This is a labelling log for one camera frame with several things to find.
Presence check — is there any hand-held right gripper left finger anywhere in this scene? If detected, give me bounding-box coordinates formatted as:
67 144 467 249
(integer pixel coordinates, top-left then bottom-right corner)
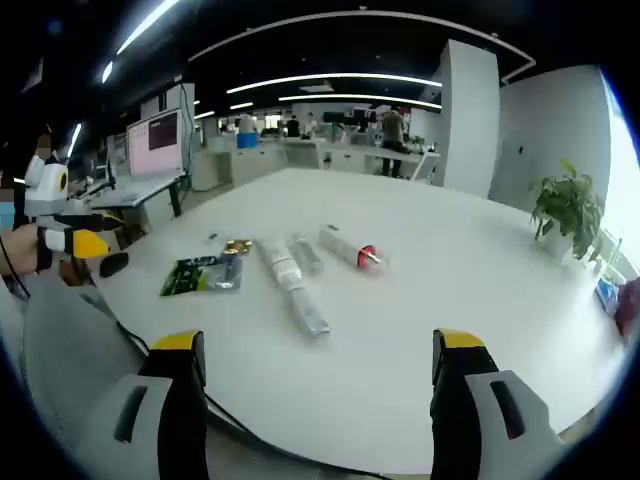
74 328 210 480

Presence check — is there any black green skincare sachet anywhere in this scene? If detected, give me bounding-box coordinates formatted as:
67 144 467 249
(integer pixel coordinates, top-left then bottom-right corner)
159 254 245 298

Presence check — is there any small white skincare tube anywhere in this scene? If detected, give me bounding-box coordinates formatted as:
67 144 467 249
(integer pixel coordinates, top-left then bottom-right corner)
292 233 324 276
284 279 332 340

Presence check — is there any person's left hand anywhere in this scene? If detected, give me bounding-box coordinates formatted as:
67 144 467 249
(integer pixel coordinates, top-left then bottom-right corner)
0 223 42 279

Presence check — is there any blue packet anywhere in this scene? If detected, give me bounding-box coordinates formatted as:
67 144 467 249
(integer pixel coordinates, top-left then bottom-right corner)
594 279 621 316

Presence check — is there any potted green plant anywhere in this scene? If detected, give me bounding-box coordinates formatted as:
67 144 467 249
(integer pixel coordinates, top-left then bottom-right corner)
528 158 607 261

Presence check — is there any black chair armrest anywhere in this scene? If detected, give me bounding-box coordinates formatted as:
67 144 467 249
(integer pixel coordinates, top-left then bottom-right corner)
98 251 130 279

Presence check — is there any white monitor desk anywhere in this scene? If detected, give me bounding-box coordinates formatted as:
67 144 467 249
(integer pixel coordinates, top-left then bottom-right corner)
84 169 194 236

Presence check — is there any black cable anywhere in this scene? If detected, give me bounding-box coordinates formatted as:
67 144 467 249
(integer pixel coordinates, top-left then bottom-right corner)
115 319 386 479

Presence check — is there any row of white office desks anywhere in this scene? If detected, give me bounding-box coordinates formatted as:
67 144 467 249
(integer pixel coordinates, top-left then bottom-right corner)
192 132 444 194

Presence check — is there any ceiling light strip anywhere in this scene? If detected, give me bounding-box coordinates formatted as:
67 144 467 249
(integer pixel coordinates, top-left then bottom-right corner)
225 72 444 96
278 93 444 110

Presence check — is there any red collar pump skincare bottle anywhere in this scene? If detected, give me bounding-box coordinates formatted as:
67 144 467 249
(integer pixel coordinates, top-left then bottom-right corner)
317 224 392 274

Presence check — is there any red cloth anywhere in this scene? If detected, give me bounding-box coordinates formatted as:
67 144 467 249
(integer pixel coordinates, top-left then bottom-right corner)
615 277 640 339

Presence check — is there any computer monitor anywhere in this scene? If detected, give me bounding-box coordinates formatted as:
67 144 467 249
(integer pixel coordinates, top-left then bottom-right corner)
124 109 184 179

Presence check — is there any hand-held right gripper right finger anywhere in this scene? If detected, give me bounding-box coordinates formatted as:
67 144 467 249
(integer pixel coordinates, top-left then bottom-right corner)
430 327 567 480

